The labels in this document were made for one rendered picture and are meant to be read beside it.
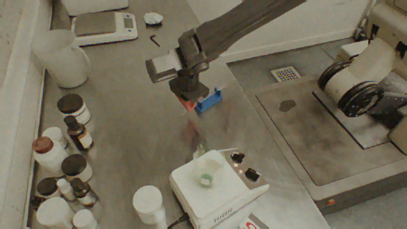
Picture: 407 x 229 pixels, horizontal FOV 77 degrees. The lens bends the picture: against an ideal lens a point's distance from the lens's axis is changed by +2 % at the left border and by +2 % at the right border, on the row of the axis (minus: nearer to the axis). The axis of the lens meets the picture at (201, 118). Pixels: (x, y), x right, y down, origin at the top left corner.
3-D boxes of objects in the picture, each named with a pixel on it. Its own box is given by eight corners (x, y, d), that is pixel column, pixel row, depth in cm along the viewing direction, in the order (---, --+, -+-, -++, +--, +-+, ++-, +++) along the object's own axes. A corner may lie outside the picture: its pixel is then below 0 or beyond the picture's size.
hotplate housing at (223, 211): (236, 152, 69) (239, 134, 63) (269, 191, 62) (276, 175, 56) (162, 193, 61) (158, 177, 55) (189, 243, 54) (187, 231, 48)
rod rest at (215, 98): (215, 92, 84) (216, 84, 82) (223, 98, 83) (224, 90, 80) (193, 107, 80) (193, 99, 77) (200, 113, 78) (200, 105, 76)
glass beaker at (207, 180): (228, 184, 54) (232, 164, 47) (201, 196, 52) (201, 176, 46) (214, 158, 58) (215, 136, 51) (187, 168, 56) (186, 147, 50)
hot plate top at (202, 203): (215, 149, 60) (215, 148, 59) (246, 191, 53) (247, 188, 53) (169, 174, 56) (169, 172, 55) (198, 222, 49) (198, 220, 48)
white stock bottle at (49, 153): (79, 161, 67) (61, 137, 59) (62, 181, 63) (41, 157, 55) (60, 154, 69) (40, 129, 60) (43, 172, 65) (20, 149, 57)
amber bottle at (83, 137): (75, 151, 69) (57, 126, 61) (78, 138, 72) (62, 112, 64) (91, 150, 69) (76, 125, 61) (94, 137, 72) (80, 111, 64)
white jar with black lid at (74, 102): (63, 117, 77) (52, 100, 72) (85, 106, 80) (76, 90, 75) (71, 130, 74) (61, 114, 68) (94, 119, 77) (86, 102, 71)
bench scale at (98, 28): (138, 40, 105) (136, 29, 102) (72, 48, 101) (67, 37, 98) (134, 17, 117) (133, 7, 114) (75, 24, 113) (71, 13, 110)
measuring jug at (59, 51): (110, 74, 90) (96, 36, 79) (87, 98, 83) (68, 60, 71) (67, 63, 95) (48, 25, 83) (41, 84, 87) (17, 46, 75)
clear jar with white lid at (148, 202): (159, 230, 56) (153, 217, 50) (134, 221, 57) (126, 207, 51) (169, 204, 59) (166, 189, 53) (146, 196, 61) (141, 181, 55)
